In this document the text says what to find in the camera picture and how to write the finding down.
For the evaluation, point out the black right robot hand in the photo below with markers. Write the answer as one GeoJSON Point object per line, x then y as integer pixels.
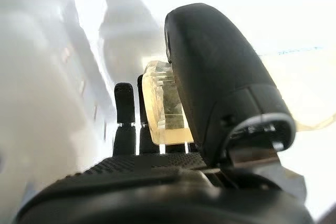
{"type": "Point", "coordinates": [215, 77]}

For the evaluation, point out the tea bottle with green label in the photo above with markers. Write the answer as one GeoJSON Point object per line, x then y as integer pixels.
{"type": "Point", "coordinates": [168, 108]}

